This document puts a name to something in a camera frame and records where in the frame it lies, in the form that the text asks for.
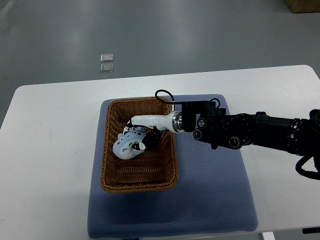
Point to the upper metal floor plate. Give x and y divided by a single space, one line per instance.
106 57

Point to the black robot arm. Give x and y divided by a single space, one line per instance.
209 123

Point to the metal floor plate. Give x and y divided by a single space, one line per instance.
106 57
107 68

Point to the lower metal floor plate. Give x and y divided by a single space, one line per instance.
107 68

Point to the brown wicker basket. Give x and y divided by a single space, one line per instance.
137 158

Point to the blue plush toy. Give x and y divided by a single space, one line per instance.
122 147

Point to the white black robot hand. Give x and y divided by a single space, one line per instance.
171 122

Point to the white table leg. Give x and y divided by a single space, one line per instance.
268 235

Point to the blue padded mat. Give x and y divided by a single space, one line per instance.
180 187

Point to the cardboard box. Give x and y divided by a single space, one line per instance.
303 6

